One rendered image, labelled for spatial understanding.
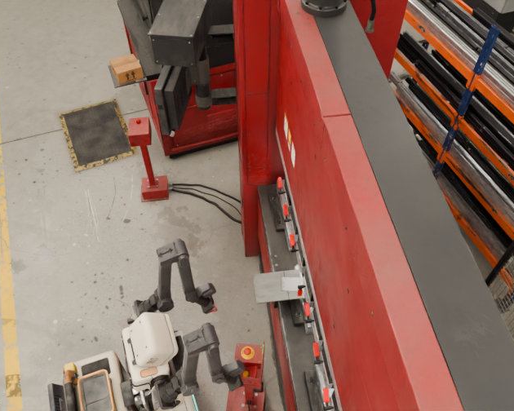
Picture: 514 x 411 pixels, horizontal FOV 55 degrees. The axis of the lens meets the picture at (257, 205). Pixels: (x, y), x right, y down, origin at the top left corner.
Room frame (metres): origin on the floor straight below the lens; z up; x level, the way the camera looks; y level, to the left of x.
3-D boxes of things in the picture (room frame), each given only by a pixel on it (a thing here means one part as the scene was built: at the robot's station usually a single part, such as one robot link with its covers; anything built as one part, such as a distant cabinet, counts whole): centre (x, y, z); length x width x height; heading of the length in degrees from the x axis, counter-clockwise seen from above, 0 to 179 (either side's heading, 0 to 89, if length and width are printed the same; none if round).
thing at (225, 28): (2.65, 0.18, 1.67); 0.40 x 0.24 x 0.07; 8
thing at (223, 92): (2.65, 0.18, 1.18); 0.40 x 0.24 x 0.07; 8
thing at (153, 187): (2.90, 0.92, 0.41); 0.25 x 0.20 x 0.83; 98
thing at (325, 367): (0.82, -0.34, 1.26); 0.15 x 0.09 x 0.17; 8
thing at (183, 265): (1.21, 0.34, 1.40); 0.11 x 0.06 x 0.43; 21
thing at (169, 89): (2.54, 0.52, 1.42); 0.45 x 0.12 x 0.36; 173
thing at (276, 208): (1.98, -0.13, 0.89); 0.30 x 0.05 x 0.03; 8
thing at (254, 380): (1.03, 0.05, 0.75); 0.20 x 0.16 x 0.18; 174
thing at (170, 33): (2.58, 0.42, 1.53); 0.51 x 0.25 x 0.85; 173
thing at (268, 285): (1.37, -0.12, 1.00); 0.26 x 0.18 x 0.01; 98
